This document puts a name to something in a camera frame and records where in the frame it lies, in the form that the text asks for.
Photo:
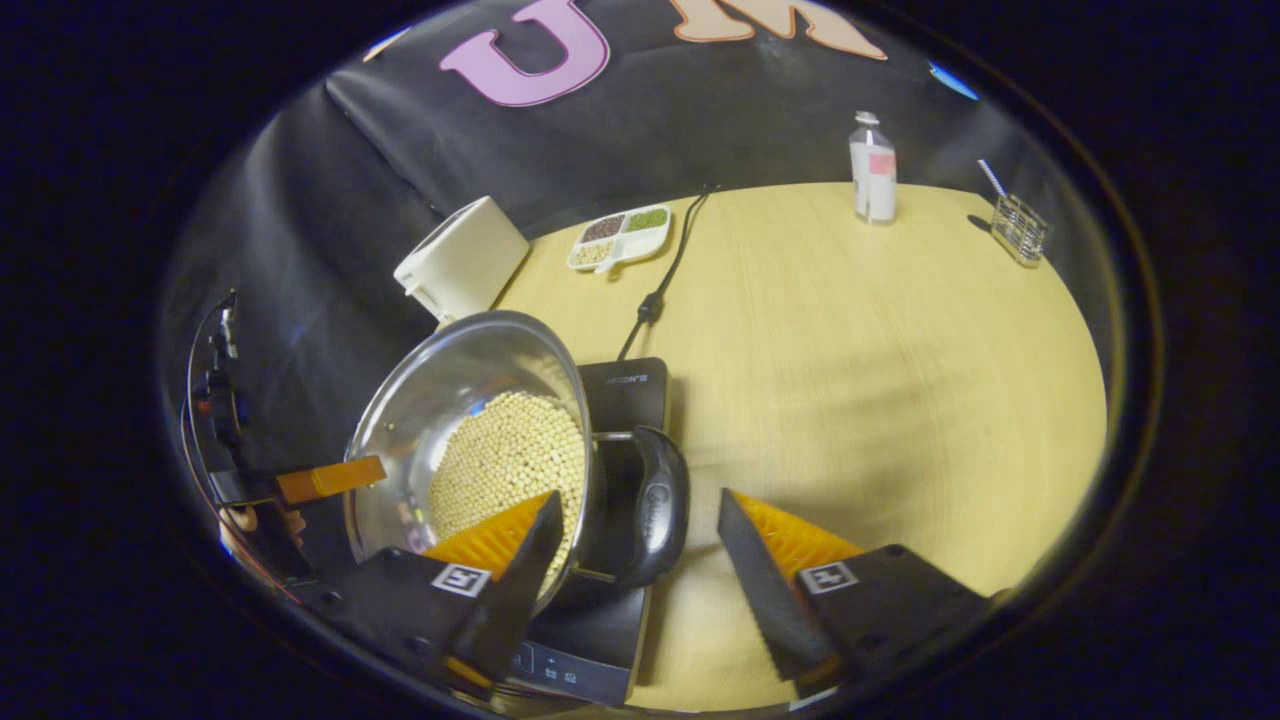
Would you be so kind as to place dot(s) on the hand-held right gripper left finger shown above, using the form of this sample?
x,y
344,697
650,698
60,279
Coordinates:
x,y
525,570

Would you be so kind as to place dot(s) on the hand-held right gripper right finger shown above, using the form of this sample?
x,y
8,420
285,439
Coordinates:
x,y
755,580

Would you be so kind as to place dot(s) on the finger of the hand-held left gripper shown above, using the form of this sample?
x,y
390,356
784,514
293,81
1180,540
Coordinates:
x,y
330,480

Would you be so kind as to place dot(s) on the black induction cooktop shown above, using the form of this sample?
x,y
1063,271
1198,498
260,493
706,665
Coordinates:
x,y
625,395

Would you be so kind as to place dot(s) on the white toaster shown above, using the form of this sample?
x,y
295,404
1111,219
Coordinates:
x,y
462,260

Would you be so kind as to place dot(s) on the white divided plate of beans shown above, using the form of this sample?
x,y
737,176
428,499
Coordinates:
x,y
620,238

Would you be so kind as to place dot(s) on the small clear bottle red label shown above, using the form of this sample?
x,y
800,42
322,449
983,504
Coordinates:
x,y
873,185

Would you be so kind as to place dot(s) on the black backdrop cloth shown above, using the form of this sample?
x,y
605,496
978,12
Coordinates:
x,y
650,130

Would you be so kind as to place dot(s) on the thin striped straw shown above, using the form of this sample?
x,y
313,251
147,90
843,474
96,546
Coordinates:
x,y
992,178

